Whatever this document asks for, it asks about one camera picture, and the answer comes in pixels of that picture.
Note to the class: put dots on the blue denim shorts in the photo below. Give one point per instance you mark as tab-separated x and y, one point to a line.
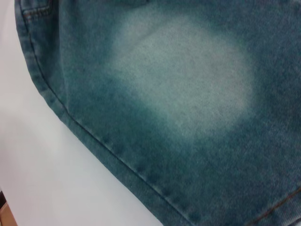
176	106

